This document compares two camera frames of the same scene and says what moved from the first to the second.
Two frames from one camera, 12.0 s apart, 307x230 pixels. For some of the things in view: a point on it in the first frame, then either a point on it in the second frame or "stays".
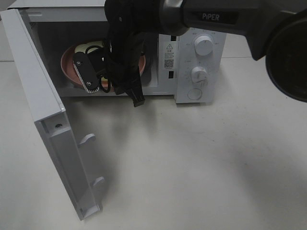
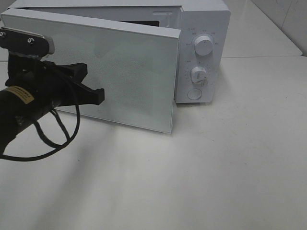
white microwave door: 48,114 to 137,67
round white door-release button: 194,94 stays
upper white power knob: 203,45 stays
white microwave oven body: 190,63 stays
